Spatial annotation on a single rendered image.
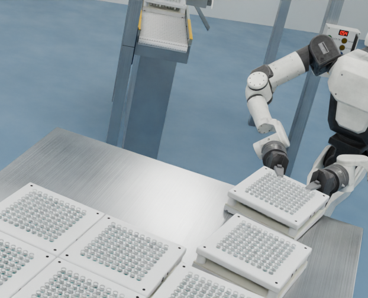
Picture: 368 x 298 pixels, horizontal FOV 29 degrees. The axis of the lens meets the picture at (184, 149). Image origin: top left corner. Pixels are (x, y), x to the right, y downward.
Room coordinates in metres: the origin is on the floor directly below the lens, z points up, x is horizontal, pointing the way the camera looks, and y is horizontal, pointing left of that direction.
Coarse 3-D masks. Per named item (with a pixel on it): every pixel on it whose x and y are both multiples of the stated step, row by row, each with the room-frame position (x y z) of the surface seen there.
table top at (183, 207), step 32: (32, 160) 1.98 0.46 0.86; (64, 160) 2.02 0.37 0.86; (96, 160) 2.07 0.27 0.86; (128, 160) 2.12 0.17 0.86; (0, 192) 1.75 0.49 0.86; (64, 192) 1.83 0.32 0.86; (96, 192) 1.87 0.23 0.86; (128, 192) 1.91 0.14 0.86; (160, 192) 1.96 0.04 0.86; (192, 192) 2.00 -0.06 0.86; (224, 192) 2.05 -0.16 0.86; (160, 224) 1.78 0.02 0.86; (192, 224) 1.82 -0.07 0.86; (320, 224) 1.98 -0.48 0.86; (192, 256) 1.65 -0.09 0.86; (320, 256) 1.80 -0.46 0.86; (352, 256) 1.84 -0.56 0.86; (320, 288) 1.64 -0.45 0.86; (352, 288) 1.67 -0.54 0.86
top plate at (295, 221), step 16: (256, 176) 2.06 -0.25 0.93; (240, 192) 1.94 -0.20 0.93; (256, 192) 1.96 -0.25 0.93; (272, 192) 1.98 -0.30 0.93; (320, 192) 2.05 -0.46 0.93; (256, 208) 1.89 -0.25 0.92; (272, 208) 1.89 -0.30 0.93; (304, 208) 1.93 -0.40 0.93; (320, 208) 1.98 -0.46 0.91; (288, 224) 1.84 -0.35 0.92
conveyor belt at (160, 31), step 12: (144, 12) 3.93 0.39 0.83; (144, 24) 3.71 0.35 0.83; (156, 24) 3.76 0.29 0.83; (168, 24) 3.81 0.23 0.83; (180, 24) 3.86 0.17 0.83; (144, 36) 3.52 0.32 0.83; (156, 36) 3.56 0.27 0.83; (168, 36) 3.60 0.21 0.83; (180, 36) 3.65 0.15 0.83; (168, 48) 3.51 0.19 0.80; (180, 48) 3.52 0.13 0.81
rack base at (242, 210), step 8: (224, 208) 1.94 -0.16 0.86; (232, 208) 1.93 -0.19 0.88; (240, 208) 1.93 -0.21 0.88; (248, 208) 1.94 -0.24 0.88; (248, 216) 1.90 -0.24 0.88; (256, 216) 1.90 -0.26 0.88; (264, 216) 1.91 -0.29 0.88; (312, 216) 1.97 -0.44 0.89; (320, 216) 2.01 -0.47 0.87; (264, 224) 1.87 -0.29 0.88; (272, 224) 1.87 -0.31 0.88; (280, 224) 1.88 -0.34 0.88; (304, 224) 1.91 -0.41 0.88; (312, 224) 1.95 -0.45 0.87; (280, 232) 1.85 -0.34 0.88; (304, 232) 1.90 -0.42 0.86; (296, 240) 1.85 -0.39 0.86
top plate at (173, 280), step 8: (184, 264) 1.50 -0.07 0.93; (176, 272) 1.46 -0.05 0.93; (184, 272) 1.47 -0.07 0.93; (192, 272) 1.48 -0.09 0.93; (200, 272) 1.49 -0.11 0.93; (168, 280) 1.42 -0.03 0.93; (176, 280) 1.43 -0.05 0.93; (216, 280) 1.47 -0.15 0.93; (224, 280) 1.48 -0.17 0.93; (160, 288) 1.39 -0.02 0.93; (168, 288) 1.39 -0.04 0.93; (184, 288) 1.41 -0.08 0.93; (192, 288) 1.42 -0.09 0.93; (200, 288) 1.42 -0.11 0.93; (232, 288) 1.45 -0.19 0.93; (240, 288) 1.46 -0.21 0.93; (152, 296) 1.35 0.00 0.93; (160, 296) 1.36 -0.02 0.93; (168, 296) 1.36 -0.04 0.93; (176, 296) 1.37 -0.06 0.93; (248, 296) 1.43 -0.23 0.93; (256, 296) 1.44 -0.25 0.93
